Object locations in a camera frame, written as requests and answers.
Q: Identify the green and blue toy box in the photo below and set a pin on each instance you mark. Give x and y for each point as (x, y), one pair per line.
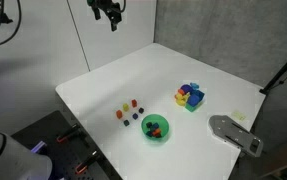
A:
(196, 103)

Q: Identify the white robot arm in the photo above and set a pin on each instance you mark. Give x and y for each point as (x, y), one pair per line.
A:
(9, 158)

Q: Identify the black camera tripod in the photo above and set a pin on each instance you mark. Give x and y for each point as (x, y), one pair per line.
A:
(281, 71)

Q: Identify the dark teal block in bowl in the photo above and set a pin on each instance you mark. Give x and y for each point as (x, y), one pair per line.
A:
(148, 134)

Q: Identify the green plastic bowl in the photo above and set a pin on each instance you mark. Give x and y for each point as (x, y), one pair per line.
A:
(155, 128)

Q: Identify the purple toy ball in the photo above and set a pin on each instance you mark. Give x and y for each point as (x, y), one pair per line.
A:
(186, 89)

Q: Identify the small orange block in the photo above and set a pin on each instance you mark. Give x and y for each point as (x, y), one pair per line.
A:
(119, 114)

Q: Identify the small red block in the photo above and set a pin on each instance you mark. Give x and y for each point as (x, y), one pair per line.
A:
(134, 103)

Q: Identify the grey metal mounting plate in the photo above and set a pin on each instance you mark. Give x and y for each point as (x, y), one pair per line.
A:
(234, 134)

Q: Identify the small blue block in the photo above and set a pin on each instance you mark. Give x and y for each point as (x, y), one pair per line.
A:
(135, 116)

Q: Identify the pale yellow tape piece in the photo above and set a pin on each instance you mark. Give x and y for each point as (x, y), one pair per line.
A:
(239, 115)

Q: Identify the light blue toy piece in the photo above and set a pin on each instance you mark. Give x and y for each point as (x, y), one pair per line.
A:
(194, 85)

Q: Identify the small yellow block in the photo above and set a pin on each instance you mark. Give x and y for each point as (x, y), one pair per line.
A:
(125, 107)

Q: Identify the small dark teal block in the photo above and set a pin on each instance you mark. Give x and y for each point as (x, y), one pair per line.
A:
(126, 122)

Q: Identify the small black block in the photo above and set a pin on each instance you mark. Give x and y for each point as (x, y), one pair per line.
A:
(141, 110)

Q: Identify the black perforated base board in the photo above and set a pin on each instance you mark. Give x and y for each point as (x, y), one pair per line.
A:
(66, 150)

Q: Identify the large blue toy block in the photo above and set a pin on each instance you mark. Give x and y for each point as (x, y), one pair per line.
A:
(193, 99)

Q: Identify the orange toy piece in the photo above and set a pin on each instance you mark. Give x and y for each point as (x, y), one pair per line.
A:
(181, 91)

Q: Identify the yellow toy piece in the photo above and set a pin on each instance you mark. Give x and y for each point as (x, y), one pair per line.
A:
(182, 99)

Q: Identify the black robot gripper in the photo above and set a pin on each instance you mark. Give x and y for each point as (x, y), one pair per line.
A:
(108, 5)

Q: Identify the orange-red block in bowl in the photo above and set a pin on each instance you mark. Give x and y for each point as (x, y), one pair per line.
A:
(157, 132)

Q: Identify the black clamp with orange tips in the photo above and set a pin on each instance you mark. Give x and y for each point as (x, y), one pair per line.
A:
(68, 133)
(87, 162)

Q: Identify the purple glowing light strip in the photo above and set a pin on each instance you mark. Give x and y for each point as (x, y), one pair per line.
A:
(38, 146)

